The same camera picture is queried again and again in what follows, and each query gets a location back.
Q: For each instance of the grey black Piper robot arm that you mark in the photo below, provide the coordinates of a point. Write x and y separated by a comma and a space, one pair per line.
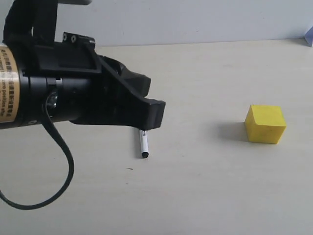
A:
26, 18

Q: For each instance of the black and white marker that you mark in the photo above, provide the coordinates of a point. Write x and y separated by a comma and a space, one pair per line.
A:
144, 144

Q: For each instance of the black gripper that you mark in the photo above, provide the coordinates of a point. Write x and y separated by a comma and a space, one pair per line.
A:
73, 83

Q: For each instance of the blue white object at edge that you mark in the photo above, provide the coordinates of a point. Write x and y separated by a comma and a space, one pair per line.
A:
309, 37

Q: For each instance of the yellow foam cube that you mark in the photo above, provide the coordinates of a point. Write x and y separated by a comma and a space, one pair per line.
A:
265, 124

